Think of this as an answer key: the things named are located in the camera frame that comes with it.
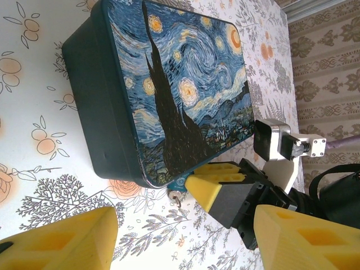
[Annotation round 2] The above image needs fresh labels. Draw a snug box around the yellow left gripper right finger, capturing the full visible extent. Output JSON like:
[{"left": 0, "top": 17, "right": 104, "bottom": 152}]
[{"left": 254, "top": 204, "right": 360, "bottom": 270}]

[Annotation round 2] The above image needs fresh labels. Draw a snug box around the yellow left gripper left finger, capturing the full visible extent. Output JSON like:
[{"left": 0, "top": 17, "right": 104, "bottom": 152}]
[{"left": 0, "top": 206, "right": 119, "bottom": 270}]

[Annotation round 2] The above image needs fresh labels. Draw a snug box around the blue padlock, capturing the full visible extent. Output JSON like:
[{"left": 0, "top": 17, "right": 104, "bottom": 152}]
[{"left": 168, "top": 174, "right": 195, "bottom": 195}]

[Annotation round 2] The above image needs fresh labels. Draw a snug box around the metal key with ring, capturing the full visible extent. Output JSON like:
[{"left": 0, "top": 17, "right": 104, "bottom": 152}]
[{"left": 168, "top": 190, "right": 184, "bottom": 209}]

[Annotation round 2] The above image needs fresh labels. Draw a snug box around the starry night tin box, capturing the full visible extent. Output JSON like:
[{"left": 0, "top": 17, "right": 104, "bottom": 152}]
[{"left": 61, "top": 0, "right": 255, "bottom": 189}]

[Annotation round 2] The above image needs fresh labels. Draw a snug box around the floral print tablecloth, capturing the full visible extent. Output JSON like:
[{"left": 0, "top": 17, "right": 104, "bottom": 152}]
[{"left": 0, "top": 0, "right": 306, "bottom": 270}]

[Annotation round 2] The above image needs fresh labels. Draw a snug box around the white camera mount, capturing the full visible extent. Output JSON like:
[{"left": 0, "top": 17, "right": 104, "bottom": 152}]
[{"left": 264, "top": 134, "right": 327, "bottom": 195}]

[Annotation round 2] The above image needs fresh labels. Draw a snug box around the purple cable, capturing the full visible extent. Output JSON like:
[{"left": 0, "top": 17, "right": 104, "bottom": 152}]
[{"left": 326, "top": 136, "right": 360, "bottom": 150}]

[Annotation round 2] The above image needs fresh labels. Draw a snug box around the aluminium rail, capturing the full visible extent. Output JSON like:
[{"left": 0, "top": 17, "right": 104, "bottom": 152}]
[{"left": 281, "top": 0, "right": 338, "bottom": 22}]

